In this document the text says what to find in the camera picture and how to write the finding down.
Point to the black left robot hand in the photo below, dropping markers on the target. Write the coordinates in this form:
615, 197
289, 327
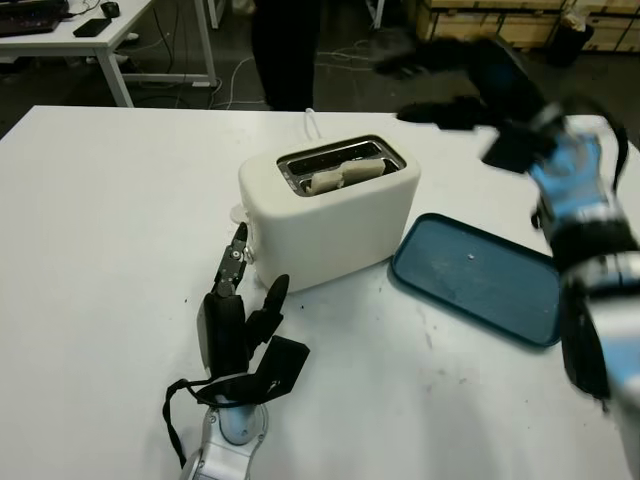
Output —
222, 330

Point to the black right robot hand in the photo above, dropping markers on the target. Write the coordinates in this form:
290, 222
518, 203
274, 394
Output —
505, 85

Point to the white two-slot toaster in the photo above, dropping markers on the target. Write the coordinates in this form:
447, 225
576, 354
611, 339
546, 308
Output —
340, 235

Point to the slice of bread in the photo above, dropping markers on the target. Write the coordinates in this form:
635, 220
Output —
360, 169

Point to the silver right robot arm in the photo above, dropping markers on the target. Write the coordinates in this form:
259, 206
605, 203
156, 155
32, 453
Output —
575, 190

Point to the blue plastic tray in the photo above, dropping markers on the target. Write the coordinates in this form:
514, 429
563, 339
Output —
475, 290

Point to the wooden crate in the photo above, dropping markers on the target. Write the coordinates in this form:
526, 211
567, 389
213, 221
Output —
615, 32
480, 27

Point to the black waste bin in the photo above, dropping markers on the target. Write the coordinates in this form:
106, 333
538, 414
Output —
567, 47

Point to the person in black trousers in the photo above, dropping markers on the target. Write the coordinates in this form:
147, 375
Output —
285, 60

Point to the white shoe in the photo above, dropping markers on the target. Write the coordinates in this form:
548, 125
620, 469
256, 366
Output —
132, 36

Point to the white office desk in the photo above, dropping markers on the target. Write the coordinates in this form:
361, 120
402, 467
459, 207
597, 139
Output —
125, 20

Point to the black smartphone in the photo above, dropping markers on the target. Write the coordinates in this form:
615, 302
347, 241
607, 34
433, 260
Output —
92, 27

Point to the black computer mouse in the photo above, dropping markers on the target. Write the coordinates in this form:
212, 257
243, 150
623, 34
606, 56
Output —
110, 9

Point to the black laptop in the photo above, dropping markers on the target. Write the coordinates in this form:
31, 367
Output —
27, 20

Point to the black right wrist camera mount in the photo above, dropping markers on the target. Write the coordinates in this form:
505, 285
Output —
515, 147

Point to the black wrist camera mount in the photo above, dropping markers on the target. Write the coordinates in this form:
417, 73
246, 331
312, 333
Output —
280, 370
515, 147

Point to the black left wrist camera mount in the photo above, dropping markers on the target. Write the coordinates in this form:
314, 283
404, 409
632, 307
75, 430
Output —
280, 370

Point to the white table frame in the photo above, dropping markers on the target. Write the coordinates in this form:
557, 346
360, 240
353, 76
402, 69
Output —
216, 12

